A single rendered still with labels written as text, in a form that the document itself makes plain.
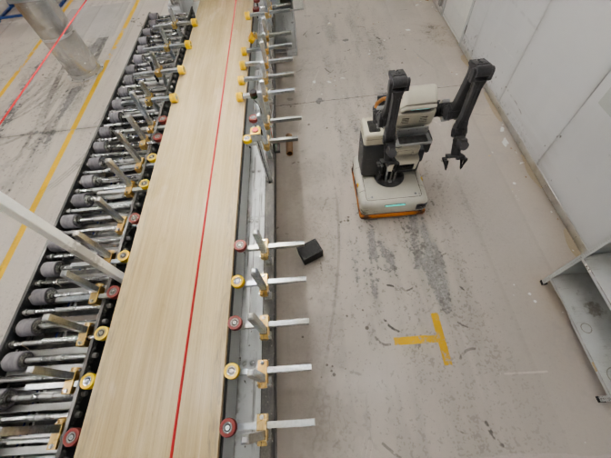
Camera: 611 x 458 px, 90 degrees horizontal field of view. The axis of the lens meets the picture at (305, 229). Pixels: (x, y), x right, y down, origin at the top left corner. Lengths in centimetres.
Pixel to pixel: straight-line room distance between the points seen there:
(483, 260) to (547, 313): 60
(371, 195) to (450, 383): 163
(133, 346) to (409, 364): 192
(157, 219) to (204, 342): 97
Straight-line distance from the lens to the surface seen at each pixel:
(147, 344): 203
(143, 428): 196
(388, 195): 296
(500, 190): 369
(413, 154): 259
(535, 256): 339
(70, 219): 290
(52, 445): 231
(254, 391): 205
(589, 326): 315
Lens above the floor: 261
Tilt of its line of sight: 58 degrees down
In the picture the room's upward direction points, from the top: 10 degrees counter-clockwise
